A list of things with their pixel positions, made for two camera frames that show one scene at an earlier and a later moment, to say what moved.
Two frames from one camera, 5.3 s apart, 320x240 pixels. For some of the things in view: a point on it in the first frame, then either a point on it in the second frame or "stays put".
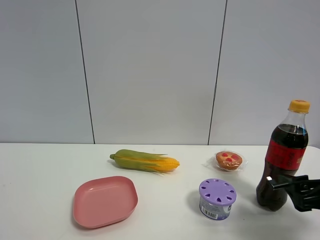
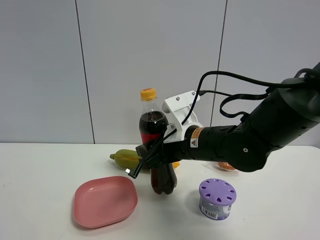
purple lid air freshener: [216, 196] stays put
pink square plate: [103, 202] stays put
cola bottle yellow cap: [287, 148] -> [152, 124]
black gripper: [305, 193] -> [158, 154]
